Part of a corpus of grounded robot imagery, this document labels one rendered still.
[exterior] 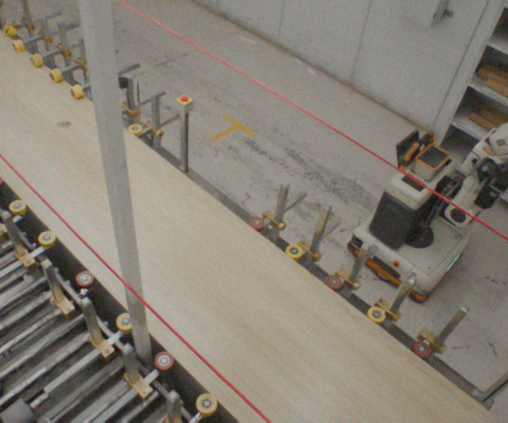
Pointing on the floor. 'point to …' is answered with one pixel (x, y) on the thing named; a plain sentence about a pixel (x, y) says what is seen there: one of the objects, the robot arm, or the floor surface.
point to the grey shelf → (468, 129)
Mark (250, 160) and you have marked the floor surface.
